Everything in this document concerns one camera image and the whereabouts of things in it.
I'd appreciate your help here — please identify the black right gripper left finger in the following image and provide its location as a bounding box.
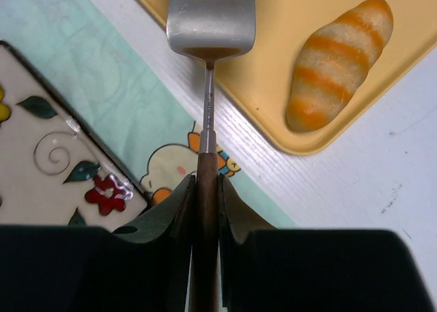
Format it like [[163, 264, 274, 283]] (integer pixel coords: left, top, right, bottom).
[[1, 175, 195, 311]]

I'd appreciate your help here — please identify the striped orange bread roll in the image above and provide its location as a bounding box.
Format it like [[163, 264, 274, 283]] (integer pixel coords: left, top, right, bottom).
[[285, 0, 394, 133]]

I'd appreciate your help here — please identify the yellow plastic tray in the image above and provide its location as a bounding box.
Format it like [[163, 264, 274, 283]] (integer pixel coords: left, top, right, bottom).
[[124, 0, 437, 156]]

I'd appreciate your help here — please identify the mint green cartoon placemat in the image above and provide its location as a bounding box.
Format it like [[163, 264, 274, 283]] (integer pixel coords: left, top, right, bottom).
[[0, 0, 296, 229]]

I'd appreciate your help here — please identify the square floral ceramic plate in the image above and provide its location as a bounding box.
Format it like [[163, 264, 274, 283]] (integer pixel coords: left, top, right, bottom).
[[1, 42, 150, 230]]

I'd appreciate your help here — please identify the steel spatula wooden handle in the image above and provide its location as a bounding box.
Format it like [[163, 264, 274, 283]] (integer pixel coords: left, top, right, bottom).
[[167, 0, 256, 311]]

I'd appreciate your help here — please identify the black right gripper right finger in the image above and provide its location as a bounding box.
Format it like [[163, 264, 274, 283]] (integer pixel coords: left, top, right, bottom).
[[218, 176, 435, 311]]

